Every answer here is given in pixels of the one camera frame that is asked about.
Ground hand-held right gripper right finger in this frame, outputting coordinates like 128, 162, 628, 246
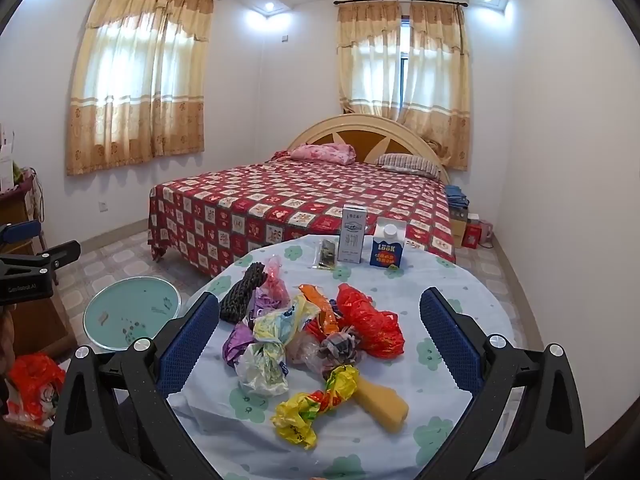
419, 287, 586, 480

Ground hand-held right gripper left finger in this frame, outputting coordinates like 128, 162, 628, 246
50, 291, 221, 480

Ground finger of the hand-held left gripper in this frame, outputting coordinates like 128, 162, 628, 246
0, 220, 42, 247
30, 241, 82, 273

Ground red bin bag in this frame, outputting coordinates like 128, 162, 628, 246
6, 353, 67, 428

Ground plaid cloth rag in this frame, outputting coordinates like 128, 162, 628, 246
320, 327, 364, 367

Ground clear plastic bag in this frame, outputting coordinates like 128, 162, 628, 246
286, 331, 332, 377

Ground purple plastic bag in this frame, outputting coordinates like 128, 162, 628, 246
222, 290, 273, 367

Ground brown wooden cabinet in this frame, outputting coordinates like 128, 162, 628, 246
0, 167, 77, 361

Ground round teal glass stool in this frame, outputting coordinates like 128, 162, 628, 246
82, 275, 182, 352

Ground black dotted plastic bag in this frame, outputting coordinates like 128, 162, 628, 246
219, 262, 267, 324

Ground white paper box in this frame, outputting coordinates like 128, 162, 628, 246
0, 129, 16, 193

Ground white yellow plastic bag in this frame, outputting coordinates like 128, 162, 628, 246
234, 294, 322, 398

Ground yellow foam block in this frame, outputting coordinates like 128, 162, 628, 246
351, 377, 409, 434

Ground red box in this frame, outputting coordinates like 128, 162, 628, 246
461, 222, 484, 250

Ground pink plastic bag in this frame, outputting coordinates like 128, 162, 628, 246
264, 256, 292, 307

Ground blue carton with white caps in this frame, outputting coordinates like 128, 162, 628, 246
370, 223, 405, 267

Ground cardboard box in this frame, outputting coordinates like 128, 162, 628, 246
449, 207, 482, 249

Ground yellow red plastic bag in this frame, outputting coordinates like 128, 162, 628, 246
271, 364, 362, 450

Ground orange foil wrapper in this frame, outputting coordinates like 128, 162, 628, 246
298, 283, 342, 337

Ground tall white carton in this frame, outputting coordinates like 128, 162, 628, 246
338, 204, 369, 264

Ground folded blue cloths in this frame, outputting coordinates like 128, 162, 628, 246
444, 184, 471, 209

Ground small dark packet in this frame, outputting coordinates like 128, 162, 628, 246
315, 238, 339, 271

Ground bed with red quilt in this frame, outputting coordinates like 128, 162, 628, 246
147, 156, 457, 277

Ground striped pillow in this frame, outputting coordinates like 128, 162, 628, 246
375, 152, 442, 177

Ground wide beige patterned curtain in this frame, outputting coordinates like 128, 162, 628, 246
65, 0, 216, 177

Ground pink pillow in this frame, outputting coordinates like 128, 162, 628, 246
289, 142, 357, 164

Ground cream wooden bed headboard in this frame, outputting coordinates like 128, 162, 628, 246
287, 113, 452, 184

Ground long beige curtain panel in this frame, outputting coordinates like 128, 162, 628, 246
400, 2, 472, 172

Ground short beige curtain panel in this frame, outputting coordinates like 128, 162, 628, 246
336, 1, 413, 122

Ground black curtain rod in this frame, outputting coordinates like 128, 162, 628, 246
333, 0, 468, 9

